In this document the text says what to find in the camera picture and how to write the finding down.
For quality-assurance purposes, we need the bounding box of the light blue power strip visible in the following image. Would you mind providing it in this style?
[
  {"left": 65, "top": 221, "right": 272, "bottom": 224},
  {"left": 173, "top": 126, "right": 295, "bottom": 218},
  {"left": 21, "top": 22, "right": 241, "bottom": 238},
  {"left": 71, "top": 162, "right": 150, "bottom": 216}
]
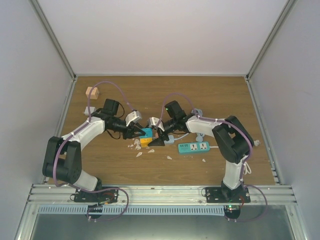
[{"left": 164, "top": 135, "right": 175, "bottom": 145}]

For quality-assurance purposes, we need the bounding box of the blue square plug adapter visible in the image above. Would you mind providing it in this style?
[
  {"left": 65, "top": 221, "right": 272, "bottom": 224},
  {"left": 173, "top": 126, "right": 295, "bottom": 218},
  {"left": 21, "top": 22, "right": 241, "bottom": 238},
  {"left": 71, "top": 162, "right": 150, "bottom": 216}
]
[{"left": 140, "top": 127, "right": 153, "bottom": 139}]

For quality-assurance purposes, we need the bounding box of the yellow cube socket adapter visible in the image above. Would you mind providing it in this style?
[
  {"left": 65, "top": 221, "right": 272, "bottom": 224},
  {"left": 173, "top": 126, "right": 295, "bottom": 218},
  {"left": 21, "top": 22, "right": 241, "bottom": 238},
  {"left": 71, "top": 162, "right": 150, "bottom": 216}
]
[{"left": 139, "top": 137, "right": 153, "bottom": 148}]

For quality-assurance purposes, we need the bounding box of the teal power strip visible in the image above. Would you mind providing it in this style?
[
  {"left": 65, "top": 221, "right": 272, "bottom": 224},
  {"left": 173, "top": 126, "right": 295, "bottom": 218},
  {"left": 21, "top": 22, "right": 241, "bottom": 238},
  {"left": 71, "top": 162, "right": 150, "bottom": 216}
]
[{"left": 177, "top": 141, "right": 211, "bottom": 154}]

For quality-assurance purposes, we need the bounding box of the white 66W USB charger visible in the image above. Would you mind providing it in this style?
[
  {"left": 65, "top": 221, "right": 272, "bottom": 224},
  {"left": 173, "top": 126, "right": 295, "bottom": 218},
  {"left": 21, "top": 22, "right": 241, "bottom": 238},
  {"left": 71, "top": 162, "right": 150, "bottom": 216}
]
[{"left": 83, "top": 106, "right": 96, "bottom": 116}]

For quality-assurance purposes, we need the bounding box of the peach cube plug adapter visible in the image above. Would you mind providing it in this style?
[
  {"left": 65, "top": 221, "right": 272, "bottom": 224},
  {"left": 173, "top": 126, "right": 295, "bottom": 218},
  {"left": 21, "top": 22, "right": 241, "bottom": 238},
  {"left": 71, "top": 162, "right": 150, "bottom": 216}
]
[{"left": 85, "top": 86, "right": 100, "bottom": 100}]

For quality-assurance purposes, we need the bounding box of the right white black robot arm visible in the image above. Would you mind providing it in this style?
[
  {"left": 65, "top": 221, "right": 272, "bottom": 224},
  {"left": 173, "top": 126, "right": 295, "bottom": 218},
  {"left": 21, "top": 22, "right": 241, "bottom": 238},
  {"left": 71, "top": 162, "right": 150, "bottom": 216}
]
[{"left": 147, "top": 100, "right": 254, "bottom": 203}]

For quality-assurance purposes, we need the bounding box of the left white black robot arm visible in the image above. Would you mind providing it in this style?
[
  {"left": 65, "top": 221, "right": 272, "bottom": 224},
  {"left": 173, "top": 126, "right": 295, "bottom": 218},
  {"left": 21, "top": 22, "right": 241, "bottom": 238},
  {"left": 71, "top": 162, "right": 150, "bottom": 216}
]
[{"left": 42, "top": 99, "right": 146, "bottom": 202}]

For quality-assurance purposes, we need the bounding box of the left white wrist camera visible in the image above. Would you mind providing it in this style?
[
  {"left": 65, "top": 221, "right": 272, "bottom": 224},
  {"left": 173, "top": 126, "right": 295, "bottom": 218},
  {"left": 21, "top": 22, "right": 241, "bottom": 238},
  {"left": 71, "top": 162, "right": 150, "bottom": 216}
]
[{"left": 125, "top": 110, "right": 142, "bottom": 127}]

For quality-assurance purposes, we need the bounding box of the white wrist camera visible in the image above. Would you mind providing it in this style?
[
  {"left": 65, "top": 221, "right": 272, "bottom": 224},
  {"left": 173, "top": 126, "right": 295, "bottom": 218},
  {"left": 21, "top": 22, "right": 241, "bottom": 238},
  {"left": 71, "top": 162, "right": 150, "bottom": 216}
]
[
  {"left": 147, "top": 117, "right": 160, "bottom": 130},
  {"left": 125, "top": 110, "right": 142, "bottom": 127}
]

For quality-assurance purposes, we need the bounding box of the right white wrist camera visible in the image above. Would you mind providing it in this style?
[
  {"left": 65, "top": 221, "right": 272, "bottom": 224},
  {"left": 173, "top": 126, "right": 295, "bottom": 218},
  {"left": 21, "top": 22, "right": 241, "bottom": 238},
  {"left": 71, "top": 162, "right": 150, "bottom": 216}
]
[{"left": 147, "top": 117, "right": 160, "bottom": 130}]

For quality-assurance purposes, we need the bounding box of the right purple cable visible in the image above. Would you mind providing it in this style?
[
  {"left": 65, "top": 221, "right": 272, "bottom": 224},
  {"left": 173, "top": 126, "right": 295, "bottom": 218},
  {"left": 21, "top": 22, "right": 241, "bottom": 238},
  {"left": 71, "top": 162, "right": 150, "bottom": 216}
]
[{"left": 157, "top": 93, "right": 253, "bottom": 181}]

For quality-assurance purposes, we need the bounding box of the purple cable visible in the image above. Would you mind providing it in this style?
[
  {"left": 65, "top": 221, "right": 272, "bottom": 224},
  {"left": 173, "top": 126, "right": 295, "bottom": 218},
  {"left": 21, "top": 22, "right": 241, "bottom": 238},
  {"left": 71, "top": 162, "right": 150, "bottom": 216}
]
[
  {"left": 157, "top": 93, "right": 253, "bottom": 181},
  {"left": 53, "top": 79, "right": 137, "bottom": 187}
]

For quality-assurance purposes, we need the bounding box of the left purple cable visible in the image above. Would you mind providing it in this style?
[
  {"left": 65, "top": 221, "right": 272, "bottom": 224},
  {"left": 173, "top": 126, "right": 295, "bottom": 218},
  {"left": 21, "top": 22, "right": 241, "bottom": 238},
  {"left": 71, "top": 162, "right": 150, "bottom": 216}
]
[{"left": 53, "top": 79, "right": 137, "bottom": 187}]

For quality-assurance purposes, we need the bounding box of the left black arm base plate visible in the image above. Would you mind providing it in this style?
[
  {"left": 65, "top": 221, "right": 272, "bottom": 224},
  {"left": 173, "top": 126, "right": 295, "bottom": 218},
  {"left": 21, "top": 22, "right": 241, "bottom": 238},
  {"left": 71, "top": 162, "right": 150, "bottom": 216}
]
[{"left": 69, "top": 186, "right": 119, "bottom": 205}]

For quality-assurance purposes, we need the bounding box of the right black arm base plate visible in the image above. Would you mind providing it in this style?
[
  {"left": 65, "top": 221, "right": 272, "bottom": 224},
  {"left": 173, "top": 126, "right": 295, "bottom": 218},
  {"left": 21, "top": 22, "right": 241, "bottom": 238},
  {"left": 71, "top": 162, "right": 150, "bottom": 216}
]
[{"left": 200, "top": 186, "right": 251, "bottom": 204}]

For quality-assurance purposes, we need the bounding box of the white coiled power cord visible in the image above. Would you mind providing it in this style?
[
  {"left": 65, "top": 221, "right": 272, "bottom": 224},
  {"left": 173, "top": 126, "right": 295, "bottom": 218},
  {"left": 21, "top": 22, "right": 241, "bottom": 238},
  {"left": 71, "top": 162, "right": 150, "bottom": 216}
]
[{"left": 209, "top": 139, "right": 261, "bottom": 175}]

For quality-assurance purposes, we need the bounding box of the grey slotted cable duct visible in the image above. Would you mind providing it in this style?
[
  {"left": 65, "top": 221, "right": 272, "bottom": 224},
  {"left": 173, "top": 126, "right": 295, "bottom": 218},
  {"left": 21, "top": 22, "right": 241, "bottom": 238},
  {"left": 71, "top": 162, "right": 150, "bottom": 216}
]
[{"left": 38, "top": 204, "right": 225, "bottom": 216}]

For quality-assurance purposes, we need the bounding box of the aluminium front rail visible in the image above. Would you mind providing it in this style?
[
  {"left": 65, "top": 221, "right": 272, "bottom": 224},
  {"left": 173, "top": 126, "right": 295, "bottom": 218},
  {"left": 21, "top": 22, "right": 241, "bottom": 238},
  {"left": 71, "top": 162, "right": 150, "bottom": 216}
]
[{"left": 27, "top": 184, "right": 297, "bottom": 206}]

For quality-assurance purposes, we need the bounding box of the left aluminium corner post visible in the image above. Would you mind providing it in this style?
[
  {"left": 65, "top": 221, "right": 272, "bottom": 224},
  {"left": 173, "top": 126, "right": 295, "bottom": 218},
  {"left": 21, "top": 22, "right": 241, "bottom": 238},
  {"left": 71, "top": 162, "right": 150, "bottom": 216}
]
[{"left": 27, "top": 0, "right": 77, "bottom": 81}]

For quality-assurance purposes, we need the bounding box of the aluminium corner post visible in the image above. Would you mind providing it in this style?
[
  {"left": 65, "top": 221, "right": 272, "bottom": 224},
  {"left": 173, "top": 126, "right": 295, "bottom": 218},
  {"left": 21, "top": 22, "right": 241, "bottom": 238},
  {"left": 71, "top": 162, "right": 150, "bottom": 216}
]
[
  {"left": 27, "top": 0, "right": 77, "bottom": 81},
  {"left": 244, "top": 0, "right": 300, "bottom": 81}
]

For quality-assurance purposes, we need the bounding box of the right aluminium corner post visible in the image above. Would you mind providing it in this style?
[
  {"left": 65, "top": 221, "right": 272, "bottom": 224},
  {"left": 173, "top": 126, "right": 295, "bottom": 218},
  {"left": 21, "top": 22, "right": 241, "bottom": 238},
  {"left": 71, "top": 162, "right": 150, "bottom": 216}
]
[{"left": 244, "top": 0, "right": 300, "bottom": 81}]

